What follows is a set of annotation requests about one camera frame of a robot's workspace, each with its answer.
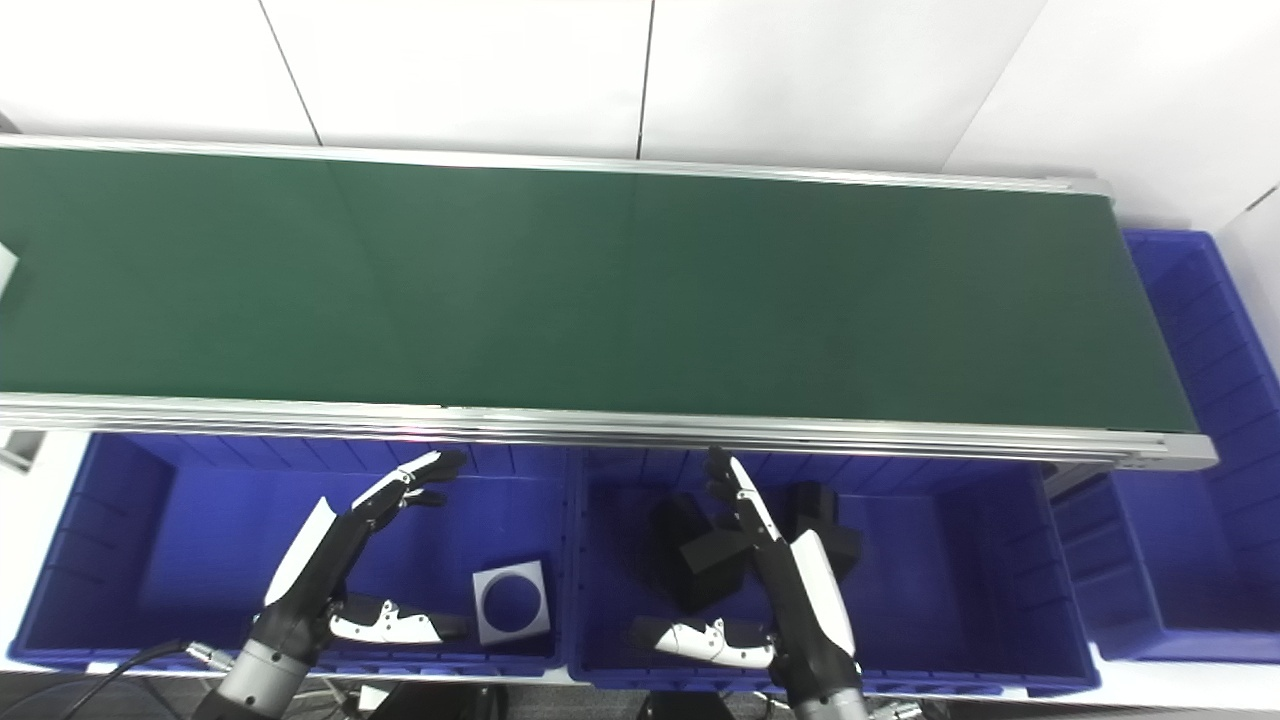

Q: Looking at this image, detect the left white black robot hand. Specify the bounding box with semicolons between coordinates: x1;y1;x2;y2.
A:
255;449;469;653

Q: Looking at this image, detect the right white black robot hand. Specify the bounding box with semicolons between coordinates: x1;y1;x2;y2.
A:
631;447;859;691

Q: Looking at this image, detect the black block part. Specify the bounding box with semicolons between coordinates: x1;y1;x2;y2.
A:
650;493;753;614

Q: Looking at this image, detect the blue plastic bin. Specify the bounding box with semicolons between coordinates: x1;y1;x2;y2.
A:
8;432;573;677
565;445;1102;697
1050;229;1280;665

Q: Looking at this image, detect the green conveyor belt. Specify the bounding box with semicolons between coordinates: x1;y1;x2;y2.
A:
0;145;1199;437
0;133;1219;473

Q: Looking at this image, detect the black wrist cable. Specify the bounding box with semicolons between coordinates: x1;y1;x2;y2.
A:
0;640;237;720

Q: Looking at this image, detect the grey metal conveyor bracket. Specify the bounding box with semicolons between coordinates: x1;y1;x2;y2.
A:
0;430;42;474

